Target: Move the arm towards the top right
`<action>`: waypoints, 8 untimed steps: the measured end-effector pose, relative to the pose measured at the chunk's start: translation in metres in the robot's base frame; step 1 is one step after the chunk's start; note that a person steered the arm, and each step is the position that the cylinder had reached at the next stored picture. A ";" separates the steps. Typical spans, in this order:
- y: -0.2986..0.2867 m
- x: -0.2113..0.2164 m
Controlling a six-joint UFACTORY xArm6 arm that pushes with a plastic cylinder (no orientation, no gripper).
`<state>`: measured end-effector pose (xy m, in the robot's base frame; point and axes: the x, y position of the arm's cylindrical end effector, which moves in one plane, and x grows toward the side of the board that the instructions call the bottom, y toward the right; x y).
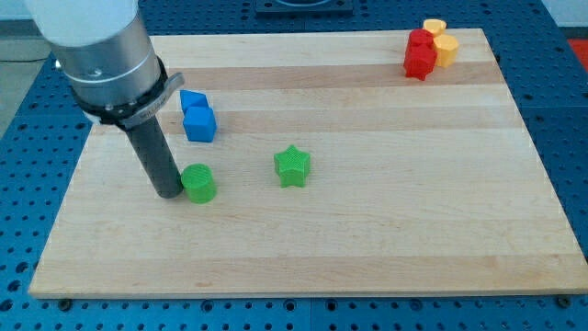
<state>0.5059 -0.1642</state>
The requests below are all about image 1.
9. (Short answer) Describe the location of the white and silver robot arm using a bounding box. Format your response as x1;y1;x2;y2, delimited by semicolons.
25;0;185;131

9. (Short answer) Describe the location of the green star block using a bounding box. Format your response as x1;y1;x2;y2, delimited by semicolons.
274;145;311;188

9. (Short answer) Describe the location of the light wooden board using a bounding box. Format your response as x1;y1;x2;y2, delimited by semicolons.
29;29;587;299

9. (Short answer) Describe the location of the green cylinder block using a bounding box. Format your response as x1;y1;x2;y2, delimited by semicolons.
181;164;217;204

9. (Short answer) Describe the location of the blue cube block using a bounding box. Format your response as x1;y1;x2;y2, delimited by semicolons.
183;107;217;143

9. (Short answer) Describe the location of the blue triangular block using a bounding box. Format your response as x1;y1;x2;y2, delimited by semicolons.
179;89;209;114

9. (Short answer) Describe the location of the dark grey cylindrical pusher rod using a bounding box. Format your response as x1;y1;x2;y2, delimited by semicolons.
126;117;183;199

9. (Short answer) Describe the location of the red star block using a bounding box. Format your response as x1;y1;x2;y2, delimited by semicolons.
403;45;437;81

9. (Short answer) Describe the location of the red round block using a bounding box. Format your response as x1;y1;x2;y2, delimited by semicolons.
407;29;435;49

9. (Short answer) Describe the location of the yellow heart block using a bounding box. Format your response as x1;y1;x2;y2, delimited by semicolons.
423;18;447;37

